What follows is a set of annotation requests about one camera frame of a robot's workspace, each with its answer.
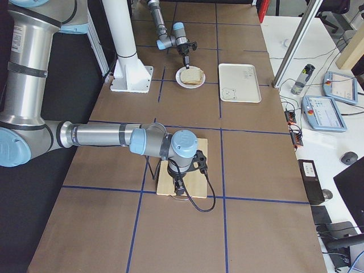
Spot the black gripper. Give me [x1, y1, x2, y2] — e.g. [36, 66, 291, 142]
[167, 159, 186, 196]
[177, 43, 190, 69]

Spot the bread slice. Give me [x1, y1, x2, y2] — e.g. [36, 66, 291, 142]
[180, 68, 204, 84]
[180, 73, 204, 85]

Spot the white round plate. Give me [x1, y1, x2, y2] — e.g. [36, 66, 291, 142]
[175, 66, 205, 89]

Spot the wooden cutting board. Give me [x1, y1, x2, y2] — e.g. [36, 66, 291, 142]
[156, 138, 208, 198]

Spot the cream bear tray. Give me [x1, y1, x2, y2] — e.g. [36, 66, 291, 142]
[218, 63, 262, 103]

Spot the white pillar with base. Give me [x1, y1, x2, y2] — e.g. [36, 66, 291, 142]
[102, 0, 154, 93]

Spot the clear water bottle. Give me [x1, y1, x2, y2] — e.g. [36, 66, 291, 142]
[291, 64, 315, 95]

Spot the orange black connector strip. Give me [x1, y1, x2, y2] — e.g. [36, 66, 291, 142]
[284, 110, 303, 150]

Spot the black power box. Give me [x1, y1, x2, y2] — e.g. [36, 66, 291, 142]
[297, 159, 325, 205]

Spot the near teach pendant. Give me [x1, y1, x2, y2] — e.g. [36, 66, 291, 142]
[301, 96, 347, 132]

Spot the teach pendant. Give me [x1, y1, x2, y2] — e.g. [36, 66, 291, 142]
[301, 96, 347, 132]
[322, 71, 358, 105]

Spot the far teach pendant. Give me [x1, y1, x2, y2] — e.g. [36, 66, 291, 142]
[322, 71, 358, 105]

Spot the black monitor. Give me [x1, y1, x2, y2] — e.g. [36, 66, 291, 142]
[333, 160, 363, 231]

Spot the black computer mouse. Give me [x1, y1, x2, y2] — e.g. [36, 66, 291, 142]
[341, 151, 358, 166]

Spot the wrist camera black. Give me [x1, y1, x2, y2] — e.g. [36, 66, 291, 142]
[188, 42, 197, 51]
[191, 150, 208, 175]

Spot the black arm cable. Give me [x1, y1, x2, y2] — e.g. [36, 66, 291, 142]
[144, 153, 217, 213]

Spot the aluminium frame post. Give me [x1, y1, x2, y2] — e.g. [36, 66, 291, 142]
[272, 0, 323, 88]

